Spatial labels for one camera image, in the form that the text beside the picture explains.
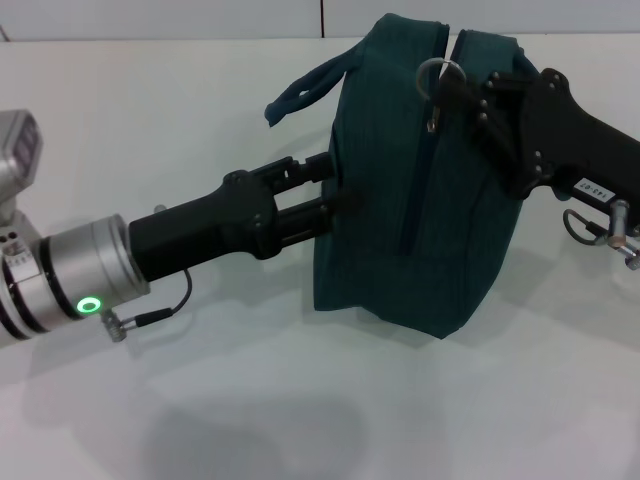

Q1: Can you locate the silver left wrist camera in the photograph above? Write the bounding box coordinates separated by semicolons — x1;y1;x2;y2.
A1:
0;108;45;241

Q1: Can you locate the dark teal lunch bag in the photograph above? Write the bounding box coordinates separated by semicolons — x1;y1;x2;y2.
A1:
264;12;539;340

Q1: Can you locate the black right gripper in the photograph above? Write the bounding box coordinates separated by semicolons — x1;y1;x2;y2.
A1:
434;64;640;207

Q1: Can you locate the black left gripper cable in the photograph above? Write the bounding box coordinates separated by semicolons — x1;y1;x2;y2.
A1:
102;269;194;342

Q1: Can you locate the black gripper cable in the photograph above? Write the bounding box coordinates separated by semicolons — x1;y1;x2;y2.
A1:
562;199;640;271
102;269;194;342

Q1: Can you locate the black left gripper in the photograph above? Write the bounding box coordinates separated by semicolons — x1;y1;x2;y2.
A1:
128;151;364;287

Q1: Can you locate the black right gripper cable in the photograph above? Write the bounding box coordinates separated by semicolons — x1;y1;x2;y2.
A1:
562;199;640;271

